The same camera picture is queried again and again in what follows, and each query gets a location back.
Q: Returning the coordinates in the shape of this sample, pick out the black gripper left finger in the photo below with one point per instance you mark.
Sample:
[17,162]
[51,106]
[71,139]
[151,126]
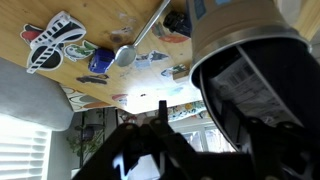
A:
[150,150]

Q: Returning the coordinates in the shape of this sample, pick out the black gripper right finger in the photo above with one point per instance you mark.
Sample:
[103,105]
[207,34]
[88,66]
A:
[290,153]

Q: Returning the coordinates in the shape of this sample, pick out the white barcode drink pouch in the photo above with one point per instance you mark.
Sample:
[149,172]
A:
[246,90]

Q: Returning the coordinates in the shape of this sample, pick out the white framed glass window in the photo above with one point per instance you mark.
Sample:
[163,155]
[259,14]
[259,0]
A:
[200,138]

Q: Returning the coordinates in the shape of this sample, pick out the colourful floral blanket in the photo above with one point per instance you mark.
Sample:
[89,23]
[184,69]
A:
[186,111]

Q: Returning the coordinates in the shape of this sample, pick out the green potted plant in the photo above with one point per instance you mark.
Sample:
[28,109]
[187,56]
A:
[83,143]

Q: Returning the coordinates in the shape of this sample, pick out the green blue sticker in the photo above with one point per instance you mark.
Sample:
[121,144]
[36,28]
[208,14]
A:
[173,70]

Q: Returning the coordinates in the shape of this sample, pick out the oval pattern pillow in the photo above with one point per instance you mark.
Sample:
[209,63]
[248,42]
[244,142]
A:
[80,100]

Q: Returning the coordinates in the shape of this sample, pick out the blue grey sticker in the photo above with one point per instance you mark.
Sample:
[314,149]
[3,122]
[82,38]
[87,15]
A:
[150,59]

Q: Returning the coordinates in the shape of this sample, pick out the dark long sticker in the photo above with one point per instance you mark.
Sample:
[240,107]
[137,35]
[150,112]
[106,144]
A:
[92,79]

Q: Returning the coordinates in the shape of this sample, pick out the metal spoon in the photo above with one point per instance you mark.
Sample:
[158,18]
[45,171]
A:
[125,56]

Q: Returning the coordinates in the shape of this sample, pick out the blue toy car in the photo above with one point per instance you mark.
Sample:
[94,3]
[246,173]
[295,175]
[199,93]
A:
[101,60]

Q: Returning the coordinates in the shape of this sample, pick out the orange sticker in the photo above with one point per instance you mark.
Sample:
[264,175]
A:
[170,36]

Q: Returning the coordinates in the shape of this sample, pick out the green dinosaur sticker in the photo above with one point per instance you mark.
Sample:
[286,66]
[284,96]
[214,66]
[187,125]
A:
[78,50]

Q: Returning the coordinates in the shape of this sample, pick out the small black toy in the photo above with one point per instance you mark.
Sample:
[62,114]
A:
[176,23]

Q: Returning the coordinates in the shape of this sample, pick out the grey fabric sofa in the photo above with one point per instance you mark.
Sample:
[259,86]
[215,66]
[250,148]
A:
[30,100]

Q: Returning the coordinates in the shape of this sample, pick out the white window blind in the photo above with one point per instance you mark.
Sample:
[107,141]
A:
[20,153]

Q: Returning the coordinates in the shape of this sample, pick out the white black striped sunglasses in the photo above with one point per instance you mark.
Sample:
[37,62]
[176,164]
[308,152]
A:
[45,56]

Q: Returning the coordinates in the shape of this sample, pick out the red sticker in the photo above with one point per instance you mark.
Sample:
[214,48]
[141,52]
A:
[28,33]

